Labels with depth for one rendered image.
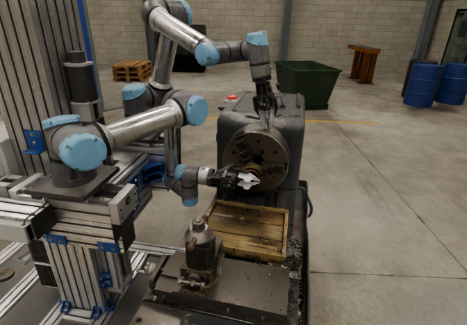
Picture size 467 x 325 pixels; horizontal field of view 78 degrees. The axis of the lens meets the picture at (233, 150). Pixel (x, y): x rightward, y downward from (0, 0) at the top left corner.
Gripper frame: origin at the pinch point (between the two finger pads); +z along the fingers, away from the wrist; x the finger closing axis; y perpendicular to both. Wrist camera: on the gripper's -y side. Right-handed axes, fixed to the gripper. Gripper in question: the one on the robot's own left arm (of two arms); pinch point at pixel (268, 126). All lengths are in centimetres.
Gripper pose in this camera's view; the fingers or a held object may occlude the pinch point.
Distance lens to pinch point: 116.5
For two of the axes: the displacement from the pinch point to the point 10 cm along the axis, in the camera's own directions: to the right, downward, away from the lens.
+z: 1.6, 9.1, 3.7
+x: 9.6, -0.6, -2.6
